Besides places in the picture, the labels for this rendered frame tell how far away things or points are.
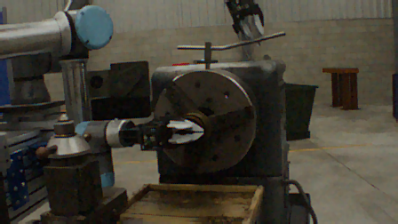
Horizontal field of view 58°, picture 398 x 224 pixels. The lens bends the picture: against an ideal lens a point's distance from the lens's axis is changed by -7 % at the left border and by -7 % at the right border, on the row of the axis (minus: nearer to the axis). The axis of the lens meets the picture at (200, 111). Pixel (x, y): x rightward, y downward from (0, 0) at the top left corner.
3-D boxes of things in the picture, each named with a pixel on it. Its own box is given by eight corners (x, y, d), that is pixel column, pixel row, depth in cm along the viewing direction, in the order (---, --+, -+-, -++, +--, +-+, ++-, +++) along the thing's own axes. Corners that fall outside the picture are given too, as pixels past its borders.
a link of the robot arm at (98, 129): (89, 147, 111) (85, 118, 110) (121, 147, 108) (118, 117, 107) (74, 153, 104) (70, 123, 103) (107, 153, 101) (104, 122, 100)
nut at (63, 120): (62, 133, 65) (60, 114, 64) (81, 133, 64) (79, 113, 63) (49, 138, 61) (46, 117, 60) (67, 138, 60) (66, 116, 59)
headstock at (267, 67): (196, 141, 195) (191, 65, 191) (290, 140, 182) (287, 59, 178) (150, 175, 139) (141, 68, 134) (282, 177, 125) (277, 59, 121)
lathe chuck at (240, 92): (164, 161, 129) (164, 68, 125) (257, 170, 121) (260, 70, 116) (154, 168, 121) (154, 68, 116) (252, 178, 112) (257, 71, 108)
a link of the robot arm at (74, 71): (46, 19, 112) (62, 173, 118) (58, 12, 103) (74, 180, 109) (81, 19, 119) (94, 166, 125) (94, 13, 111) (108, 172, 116)
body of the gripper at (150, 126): (162, 152, 95) (119, 151, 98) (173, 144, 103) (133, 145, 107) (159, 122, 94) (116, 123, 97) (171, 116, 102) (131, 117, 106)
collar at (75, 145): (62, 148, 67) (60, 132, 67) (99, 148, 65) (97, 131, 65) (34, 158, 60) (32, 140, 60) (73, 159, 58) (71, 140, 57)
